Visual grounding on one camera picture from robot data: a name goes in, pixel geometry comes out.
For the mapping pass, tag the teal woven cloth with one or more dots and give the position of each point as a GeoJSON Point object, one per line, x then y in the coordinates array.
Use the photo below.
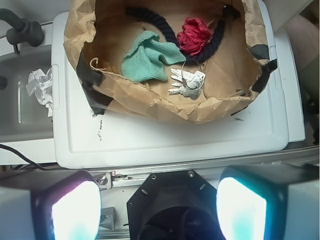
{"type": "Point", "coordinates": [148, 56]}

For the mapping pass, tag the grey clamp knob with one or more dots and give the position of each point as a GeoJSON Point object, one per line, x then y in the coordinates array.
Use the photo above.
{"type": "Point", "coordinates": [22, 30]}

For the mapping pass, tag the crumpled white paper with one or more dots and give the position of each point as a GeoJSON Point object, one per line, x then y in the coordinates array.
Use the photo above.
{"type": "Point", "coordinates": [40, 84]}

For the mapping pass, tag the white plastic bin lid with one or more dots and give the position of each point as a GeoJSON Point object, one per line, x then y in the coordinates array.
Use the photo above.
{"type": "Point", "coordinates": [83, 140]}

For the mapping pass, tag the brown paper bag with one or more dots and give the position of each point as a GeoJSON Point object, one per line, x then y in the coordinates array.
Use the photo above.
{"type": "Point", "coordinates": [98, 33]}

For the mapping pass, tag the clear plastic bin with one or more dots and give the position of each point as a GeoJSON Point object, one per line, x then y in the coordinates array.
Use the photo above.
{"type": "Point", "coordinates": [22, 117]}

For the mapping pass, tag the silver keys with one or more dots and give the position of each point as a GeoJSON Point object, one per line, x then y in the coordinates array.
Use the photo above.
{"type": "Point", "coordinates": [186, 83]}

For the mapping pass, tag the black octagonal mount plate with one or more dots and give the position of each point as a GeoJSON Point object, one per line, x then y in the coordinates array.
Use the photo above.
{"type": "Point", "coordinates": [178, 205]}

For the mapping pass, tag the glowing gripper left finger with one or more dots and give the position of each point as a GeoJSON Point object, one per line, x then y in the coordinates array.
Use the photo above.
{"type": "Point", "coordinates": [49, 205]}

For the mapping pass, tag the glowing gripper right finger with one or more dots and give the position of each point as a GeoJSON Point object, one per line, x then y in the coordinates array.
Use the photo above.
{"type": "Point", "coordinates": [269, 202]}

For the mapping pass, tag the aluminium frame rail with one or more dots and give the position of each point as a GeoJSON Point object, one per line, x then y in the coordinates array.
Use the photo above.
{"type": "Point", "coordinates": [210, 169]}

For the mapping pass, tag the crumpled red paper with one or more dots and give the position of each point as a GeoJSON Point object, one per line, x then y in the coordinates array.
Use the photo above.
{"type": "Point", "coordinates": [194, 36]}

